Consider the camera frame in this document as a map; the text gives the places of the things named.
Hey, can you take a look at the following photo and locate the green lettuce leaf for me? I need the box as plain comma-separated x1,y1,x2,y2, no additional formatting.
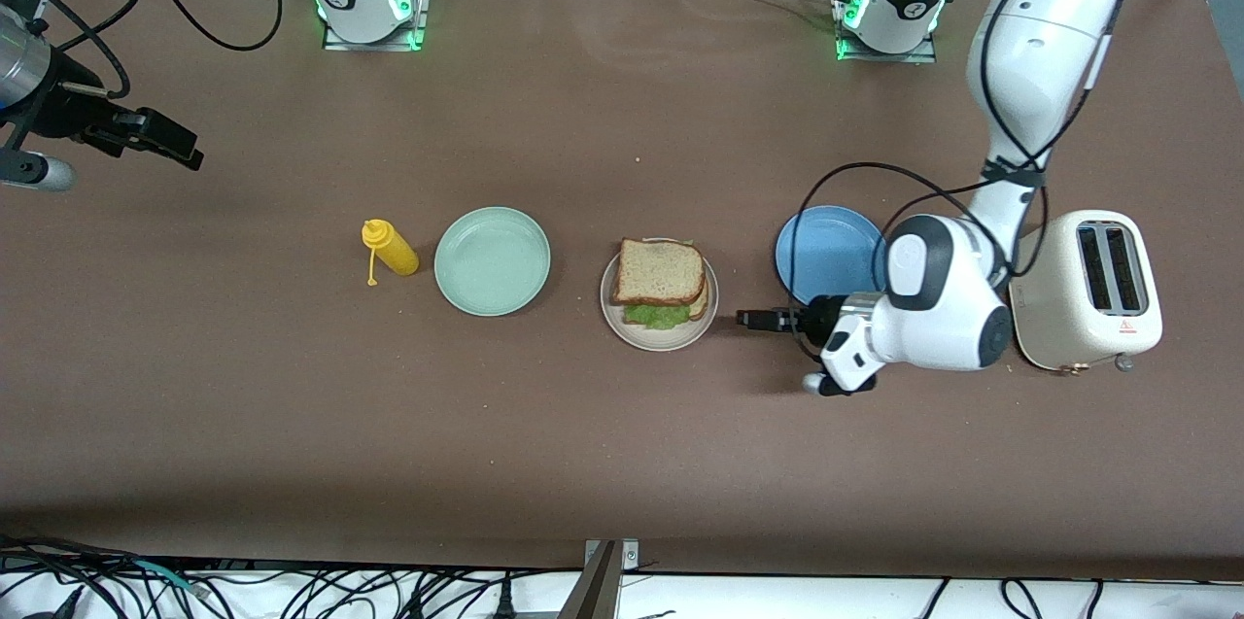
623,302,693,329

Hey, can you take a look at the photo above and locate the yellow mustard squeeze bottle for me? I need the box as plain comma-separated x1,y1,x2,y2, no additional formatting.
361,219,421,288

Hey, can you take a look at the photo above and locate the blue round plate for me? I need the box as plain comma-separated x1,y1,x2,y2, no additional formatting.
775,204,887,307

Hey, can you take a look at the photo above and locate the beige round plate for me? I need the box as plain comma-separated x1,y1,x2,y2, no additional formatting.
600,237,720,353

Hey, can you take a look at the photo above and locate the green round plate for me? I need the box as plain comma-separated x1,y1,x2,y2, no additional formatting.
433,206,552,318

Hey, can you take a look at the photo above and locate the white toaster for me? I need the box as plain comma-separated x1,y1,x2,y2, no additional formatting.
1005,209,1164,375

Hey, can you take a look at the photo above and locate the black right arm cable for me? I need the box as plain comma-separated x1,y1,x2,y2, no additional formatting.
39,0,285,100

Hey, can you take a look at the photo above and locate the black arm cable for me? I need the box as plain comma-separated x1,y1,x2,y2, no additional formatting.
39,0,285,100
792,0,1143,362

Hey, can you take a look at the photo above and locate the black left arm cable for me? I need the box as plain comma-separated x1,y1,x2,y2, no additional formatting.
792,0,1143,362

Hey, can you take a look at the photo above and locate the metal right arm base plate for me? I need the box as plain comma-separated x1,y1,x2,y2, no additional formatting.
323,0,427,52

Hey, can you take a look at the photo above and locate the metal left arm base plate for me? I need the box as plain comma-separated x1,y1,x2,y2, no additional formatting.
834,0,939,64

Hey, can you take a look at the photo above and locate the metal table edge bracket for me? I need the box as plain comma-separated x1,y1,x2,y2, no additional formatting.
557,538,640,619

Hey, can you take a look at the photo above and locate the tangled black cable bundle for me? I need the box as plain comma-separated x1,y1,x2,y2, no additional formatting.
0,533,584,619

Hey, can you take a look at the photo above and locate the teal cable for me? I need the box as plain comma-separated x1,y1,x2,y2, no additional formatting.
131,557,210,598

